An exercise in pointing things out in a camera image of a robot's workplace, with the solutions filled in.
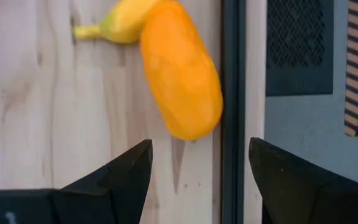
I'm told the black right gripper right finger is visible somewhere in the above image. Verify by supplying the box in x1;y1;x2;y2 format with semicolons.
248;137;358;224

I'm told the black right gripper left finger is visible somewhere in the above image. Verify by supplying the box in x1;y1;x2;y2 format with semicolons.
51;139;154;224

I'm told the yellow-orange mango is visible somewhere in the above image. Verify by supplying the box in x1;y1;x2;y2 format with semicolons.
139;0;224;141

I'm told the yellow banana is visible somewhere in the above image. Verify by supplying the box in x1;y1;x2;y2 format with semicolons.
73;0;160;45

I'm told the black mesh panel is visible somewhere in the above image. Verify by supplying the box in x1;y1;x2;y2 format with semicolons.
265;0;334;97

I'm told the black metal table frame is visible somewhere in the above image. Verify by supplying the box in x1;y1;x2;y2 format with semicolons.
221;0;247;224

